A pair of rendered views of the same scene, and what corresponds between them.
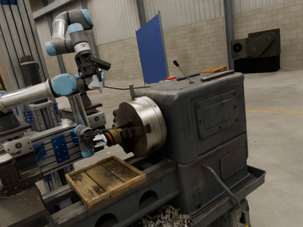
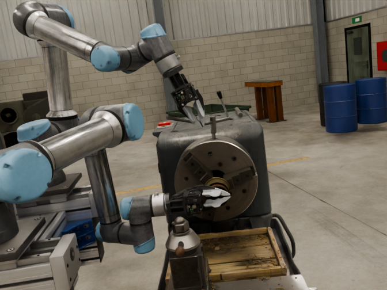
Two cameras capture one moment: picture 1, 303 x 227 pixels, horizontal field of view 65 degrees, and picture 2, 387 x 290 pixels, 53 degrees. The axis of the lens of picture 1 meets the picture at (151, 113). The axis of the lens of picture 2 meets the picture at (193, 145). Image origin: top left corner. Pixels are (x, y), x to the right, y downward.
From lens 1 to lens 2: 1.38 m
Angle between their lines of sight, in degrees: 53
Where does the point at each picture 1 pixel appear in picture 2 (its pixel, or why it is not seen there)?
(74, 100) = (105, 157)
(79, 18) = (61, 18)
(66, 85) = (139, 121)
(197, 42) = not seen: outside the picture
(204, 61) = not seen: outside the picture
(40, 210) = (300, 277)
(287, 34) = (74, 97)
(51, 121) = not seen: hidden behind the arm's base
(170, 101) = (254, 134)
